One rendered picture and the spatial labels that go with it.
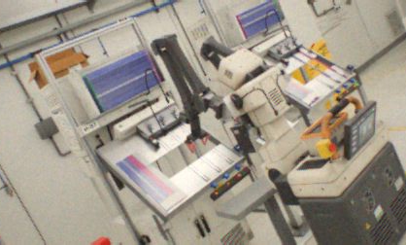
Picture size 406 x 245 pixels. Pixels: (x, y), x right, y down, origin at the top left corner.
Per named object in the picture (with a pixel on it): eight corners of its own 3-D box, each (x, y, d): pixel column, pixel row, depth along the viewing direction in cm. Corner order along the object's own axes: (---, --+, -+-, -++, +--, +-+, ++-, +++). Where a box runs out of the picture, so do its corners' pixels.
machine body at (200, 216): (258, 243, 316) (222, 171, 307) (190, 307, 278) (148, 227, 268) (209, 235, 370) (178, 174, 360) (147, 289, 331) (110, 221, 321)
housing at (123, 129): (175, 116, 316) (175, 101, 307) (121, 147, 289) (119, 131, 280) (167, 110, 320) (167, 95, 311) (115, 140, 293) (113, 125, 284)
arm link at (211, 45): (196, 40, 251) (207, 30, 255) (199, 55, 263) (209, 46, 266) (257, 74, 233) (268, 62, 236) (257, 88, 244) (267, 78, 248)
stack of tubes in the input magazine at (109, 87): (162, 82, 304) (146, 48, 300) (103, 112, 276) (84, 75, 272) (154, 86, 315) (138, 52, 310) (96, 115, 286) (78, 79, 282)
